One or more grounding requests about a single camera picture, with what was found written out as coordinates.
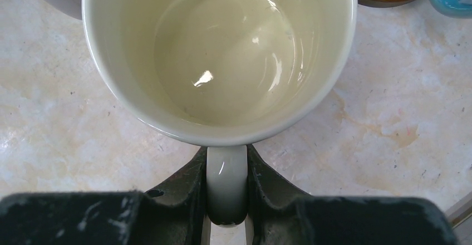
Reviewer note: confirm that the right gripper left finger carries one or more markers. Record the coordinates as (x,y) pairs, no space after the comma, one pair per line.
(173,212)

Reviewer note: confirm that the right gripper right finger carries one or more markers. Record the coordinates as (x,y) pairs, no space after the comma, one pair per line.
(282,213)

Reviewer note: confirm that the cream mug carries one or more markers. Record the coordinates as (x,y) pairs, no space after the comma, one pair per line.
(222,74)

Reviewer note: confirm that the metal tray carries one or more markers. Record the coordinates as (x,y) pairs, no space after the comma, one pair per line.
(460,211)

